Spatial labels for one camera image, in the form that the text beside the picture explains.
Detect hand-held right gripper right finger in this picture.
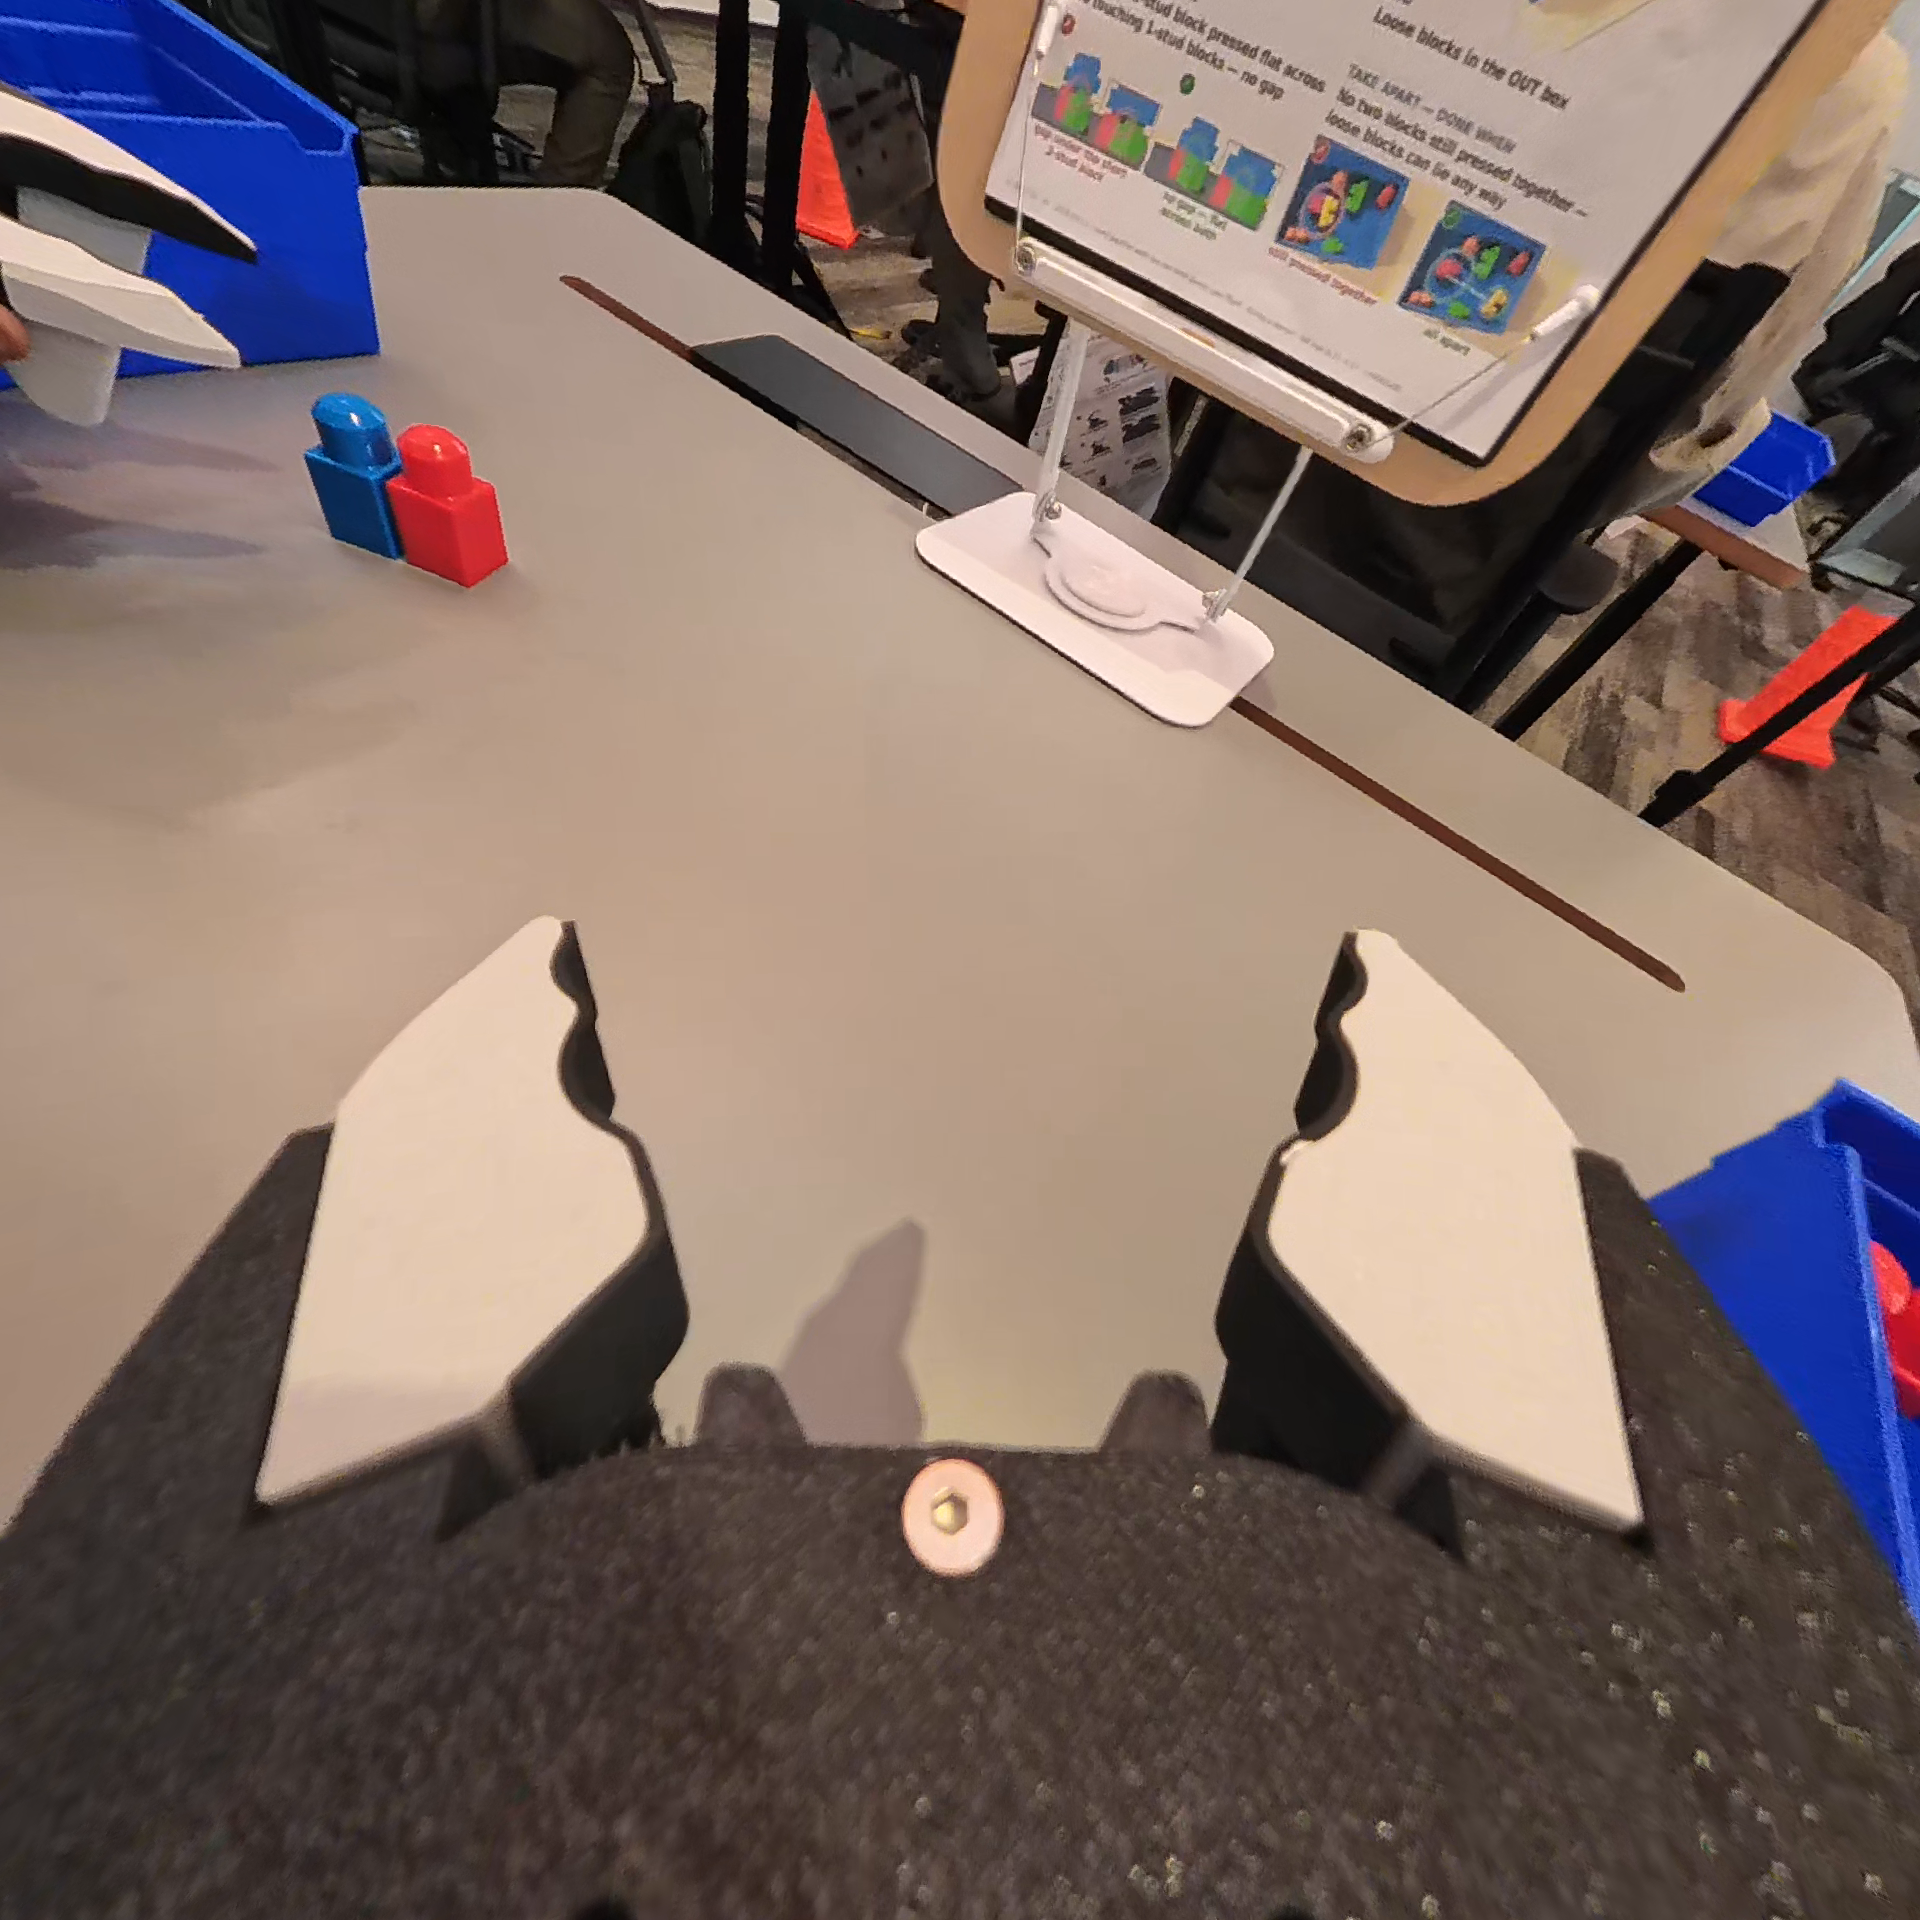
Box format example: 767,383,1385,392
1210,931,1647,1532

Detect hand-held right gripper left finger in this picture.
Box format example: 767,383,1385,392
256,917,693,1507

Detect blue one-stud mega block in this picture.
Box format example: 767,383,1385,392
304,392,407,564

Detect white printed paper sheet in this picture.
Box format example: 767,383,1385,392
1028,334,1176,516

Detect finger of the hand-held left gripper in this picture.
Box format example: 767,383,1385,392
0,239,246,431
0,82,261,280

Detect orange traffic cone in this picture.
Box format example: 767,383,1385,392
794,90,861,252

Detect red two-stud mega block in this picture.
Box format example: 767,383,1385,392
1865,1240,1920,1421

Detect small blue plastic bin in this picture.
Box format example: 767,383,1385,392
1694,412,1834,528

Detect black tripod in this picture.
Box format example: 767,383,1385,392
1637,601,1920,828

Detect red one-stud mega block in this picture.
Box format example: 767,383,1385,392
386,423,513,587

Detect dark backpack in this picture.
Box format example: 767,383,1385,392
612,97,716,242

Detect printed instruction sheet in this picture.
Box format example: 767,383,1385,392
987,0,1832,463

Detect black flat panel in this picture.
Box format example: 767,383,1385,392
691,334,1028,522

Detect white metal book stand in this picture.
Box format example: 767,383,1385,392
919,8,1604,729

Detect instruction sheet on board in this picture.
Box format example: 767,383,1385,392
939,0,1900,508

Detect large blue plastic bin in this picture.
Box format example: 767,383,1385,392
0,0,382,395

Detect blue plastic bin with blocks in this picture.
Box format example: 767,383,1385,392
1647,1081,1920,1621

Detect wooden side table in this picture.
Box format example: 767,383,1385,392
1640,500,1813,589

